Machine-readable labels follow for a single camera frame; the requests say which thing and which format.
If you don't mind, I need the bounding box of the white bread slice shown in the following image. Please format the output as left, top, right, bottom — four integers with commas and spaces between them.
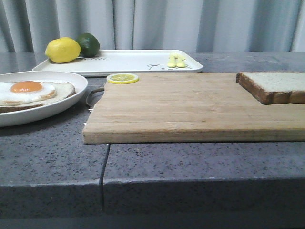
0, 82, 75, 113
236, 72, 305, 105

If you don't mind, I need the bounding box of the white round plate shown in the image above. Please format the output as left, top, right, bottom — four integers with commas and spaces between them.
0, 71, 88, 127

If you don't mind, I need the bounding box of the fried egg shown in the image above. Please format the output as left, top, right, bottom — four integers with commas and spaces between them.
0, 81, 56, 106

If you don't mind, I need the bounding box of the wooden cutting board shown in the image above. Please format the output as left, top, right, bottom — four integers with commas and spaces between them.
83, 73, 305, 144

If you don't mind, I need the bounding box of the front yellow lemon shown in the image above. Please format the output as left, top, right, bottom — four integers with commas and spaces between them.
45, 37, 81, 63

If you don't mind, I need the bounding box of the grey curtain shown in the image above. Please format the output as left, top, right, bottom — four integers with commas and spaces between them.
0, 0, 305, 52

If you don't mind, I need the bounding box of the white bear tray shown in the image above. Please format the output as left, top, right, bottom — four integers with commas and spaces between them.
32, 50, 203, 77

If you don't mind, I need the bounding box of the yellow lemon slice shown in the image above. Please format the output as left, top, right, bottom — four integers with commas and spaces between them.
107, 73, 139, 84

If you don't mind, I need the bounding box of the green lime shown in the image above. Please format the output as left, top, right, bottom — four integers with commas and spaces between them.
76, 33, 100, 58

